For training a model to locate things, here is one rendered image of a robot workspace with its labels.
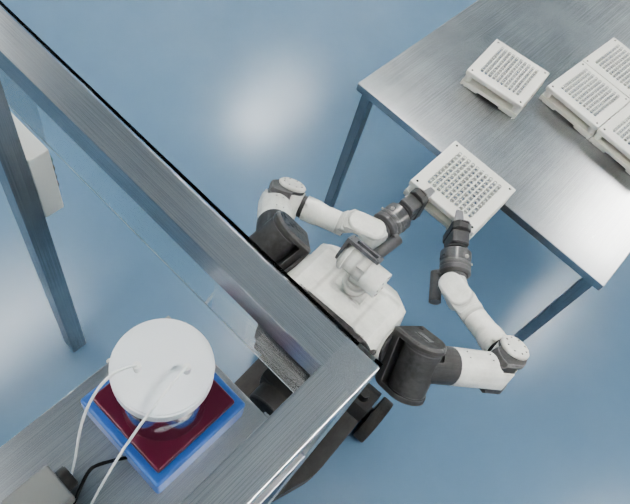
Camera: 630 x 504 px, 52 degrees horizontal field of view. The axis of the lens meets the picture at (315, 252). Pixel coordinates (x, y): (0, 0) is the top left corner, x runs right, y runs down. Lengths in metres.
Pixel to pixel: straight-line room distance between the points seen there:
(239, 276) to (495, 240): 2.53
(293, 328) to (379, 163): 2.54
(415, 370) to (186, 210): 0.69
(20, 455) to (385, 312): 0.78
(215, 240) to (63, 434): 0.48
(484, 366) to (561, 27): 1.85
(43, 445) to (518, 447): 2.15
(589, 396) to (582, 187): 1.11
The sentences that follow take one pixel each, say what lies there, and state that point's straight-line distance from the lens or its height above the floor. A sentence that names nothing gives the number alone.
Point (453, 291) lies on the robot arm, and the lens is 1.76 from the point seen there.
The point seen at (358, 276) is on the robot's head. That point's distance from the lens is 1.39.
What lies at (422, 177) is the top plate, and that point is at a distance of 1.98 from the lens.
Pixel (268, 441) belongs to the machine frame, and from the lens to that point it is 0.85.
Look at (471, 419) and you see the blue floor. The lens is 2.92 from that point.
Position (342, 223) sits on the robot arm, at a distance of 1.78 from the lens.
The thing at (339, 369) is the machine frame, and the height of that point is 1.75.
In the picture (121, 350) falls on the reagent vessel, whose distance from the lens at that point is 1.00.
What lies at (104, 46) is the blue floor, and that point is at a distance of 3.73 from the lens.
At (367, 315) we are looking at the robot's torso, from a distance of 1.46.
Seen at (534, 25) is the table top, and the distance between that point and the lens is 3.01.
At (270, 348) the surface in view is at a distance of 1.17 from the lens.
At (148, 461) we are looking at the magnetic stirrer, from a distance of 1.13.
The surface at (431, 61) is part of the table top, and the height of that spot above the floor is 0.90.
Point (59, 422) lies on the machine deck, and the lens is 1.25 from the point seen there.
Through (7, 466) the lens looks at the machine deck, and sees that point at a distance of 1.25.
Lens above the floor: 2.57
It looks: 59 degrees down
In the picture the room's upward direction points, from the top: 21 degrees clockwise
